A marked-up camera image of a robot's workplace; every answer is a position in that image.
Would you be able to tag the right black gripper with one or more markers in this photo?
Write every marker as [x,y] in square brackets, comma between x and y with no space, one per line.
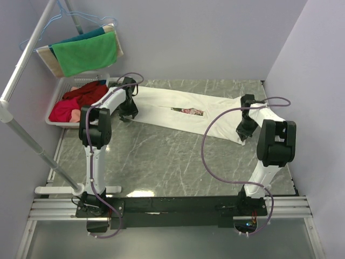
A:
[244,134]

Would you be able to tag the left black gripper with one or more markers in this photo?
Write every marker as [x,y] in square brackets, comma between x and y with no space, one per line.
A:
[132,111]

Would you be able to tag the white floral t shirt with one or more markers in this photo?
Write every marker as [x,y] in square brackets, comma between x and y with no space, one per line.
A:
[183,111]

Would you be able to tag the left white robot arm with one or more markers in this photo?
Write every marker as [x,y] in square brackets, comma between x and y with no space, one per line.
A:
[95,132]

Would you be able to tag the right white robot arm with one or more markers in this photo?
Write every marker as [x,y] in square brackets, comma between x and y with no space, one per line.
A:
[276,143]

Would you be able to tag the dark red t shirt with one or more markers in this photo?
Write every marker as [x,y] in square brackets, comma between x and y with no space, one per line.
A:
[87,94]

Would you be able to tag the green towel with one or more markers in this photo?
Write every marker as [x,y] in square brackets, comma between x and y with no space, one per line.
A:
[88,54]

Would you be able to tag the pink t shirt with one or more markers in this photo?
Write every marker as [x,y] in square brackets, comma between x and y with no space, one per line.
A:
[65,111]

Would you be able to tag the white plastic laundry basket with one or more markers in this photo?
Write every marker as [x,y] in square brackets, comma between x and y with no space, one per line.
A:
[70,83]

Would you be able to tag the teal towel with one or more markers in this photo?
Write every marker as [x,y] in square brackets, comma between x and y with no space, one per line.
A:
[81,36]

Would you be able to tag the beige towel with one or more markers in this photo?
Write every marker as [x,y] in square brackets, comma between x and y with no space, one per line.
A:
[52,63]

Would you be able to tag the black base beam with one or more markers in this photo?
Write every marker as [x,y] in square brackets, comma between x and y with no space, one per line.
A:
[139,212]

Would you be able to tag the aluminium rail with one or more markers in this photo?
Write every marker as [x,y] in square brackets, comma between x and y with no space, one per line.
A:
[288,207]

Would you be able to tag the white clothes rack frame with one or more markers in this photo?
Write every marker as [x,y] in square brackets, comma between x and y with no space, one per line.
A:
[21,168]

